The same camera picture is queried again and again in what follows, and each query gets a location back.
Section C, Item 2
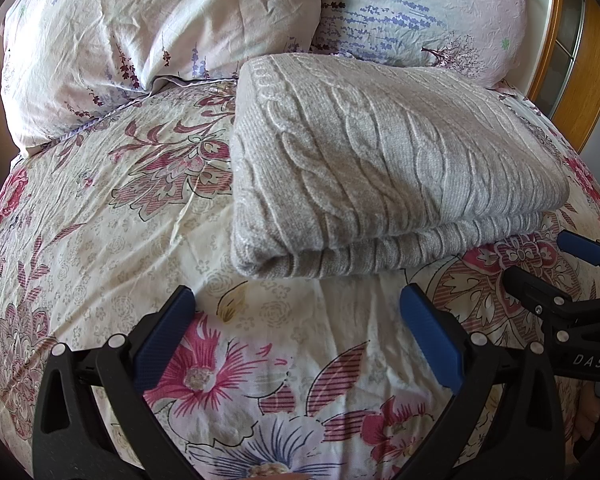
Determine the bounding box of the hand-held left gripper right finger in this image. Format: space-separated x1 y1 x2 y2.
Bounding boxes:
399 283 567 480

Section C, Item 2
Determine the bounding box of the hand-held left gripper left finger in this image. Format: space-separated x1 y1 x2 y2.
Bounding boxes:
32 285 202 480

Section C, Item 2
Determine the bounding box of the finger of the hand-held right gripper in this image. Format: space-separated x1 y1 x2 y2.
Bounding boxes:
555 230 600 281
502 265 588 333

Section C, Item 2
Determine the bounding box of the grey cable knit sweater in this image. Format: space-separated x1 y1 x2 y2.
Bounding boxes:
230 52 572 281

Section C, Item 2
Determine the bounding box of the floral bed sheet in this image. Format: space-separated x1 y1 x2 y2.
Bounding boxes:
0 76 600 480

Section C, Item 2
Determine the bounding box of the wooden cabinet with glass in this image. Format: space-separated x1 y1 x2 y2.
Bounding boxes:
525 0 600 153

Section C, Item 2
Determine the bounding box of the lavender print pillow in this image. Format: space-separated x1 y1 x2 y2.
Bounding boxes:
310 0 540 92

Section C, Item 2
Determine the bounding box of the pale pink floral pillow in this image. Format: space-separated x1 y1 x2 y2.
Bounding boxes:
0 0 322 158

